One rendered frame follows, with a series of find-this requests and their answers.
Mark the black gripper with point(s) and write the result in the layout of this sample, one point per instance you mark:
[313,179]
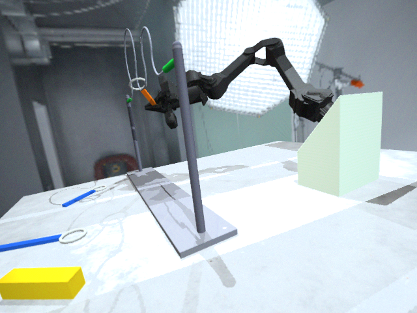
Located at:
[163,107]

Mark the blue handle with white loop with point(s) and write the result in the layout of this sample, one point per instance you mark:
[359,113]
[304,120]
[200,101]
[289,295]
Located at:
[83,196]
[43,240]

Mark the white loop with orange handle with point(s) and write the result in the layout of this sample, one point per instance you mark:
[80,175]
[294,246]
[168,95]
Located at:
[145,93]

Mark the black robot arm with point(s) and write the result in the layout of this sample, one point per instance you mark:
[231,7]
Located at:
[305,100]

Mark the yellow rectangular block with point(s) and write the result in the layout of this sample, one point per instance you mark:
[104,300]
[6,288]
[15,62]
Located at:
[42,283]

